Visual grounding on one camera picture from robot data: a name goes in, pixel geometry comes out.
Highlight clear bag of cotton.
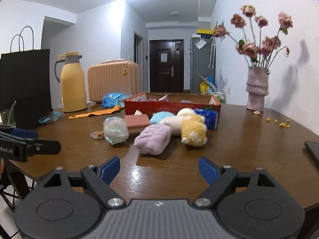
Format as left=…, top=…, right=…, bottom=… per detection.
left=103, top=117, right=129, bottom=145

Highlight yellow white plush toy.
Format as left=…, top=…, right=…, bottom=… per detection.
left=159, top=108, right=208, bottom=147

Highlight purple fluffy towel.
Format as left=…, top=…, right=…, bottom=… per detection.
left=134, top=124, right=172, bottom=155

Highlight pink and cream sponge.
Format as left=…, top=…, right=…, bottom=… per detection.
left=124, top=114, right=151, bottom=135

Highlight blue tissue packet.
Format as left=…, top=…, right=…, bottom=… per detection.
left=195, top=109, right=219, bottom=130

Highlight light blue fluffy pouch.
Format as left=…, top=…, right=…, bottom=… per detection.
left=150, top=111, right=175, bottom=124

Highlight black paper shopping bag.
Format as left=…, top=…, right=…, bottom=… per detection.
left=0, top=25, right=54, bottom=130

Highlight blue wet wipes pack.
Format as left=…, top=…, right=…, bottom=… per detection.
left=102, top=93, right=132, bottom=109

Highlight red cardboard box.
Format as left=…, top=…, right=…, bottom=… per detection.
left=124, top=92, right=221, bottom=123

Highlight yellow thermos jug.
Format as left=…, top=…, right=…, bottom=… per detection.
left=54, top=51, right=87, bottom=113

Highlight yellow crumbs on table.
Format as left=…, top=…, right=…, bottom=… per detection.
left=266, top=118, right=290, bottom=128

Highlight peach ribbed suitcase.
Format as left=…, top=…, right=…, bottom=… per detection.
left=87, top=59, right=141, bottom=103

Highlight pink textured vase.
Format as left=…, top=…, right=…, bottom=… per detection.
left=246, top=67, right=269, bottom=112

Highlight grey metal cabinet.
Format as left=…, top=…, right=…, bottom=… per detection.
left=190, top=37, right=215, bottom=93

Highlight dark brown entrance door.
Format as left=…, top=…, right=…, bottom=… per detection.
left=150, top=39, right=184, bottom=93

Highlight dried pink roses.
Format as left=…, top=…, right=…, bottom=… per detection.
left=212, top=4, right=294, bottom=71

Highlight cluttered wire storage rack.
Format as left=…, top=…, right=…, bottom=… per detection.
left=198, top=74, right=227, bottom=103

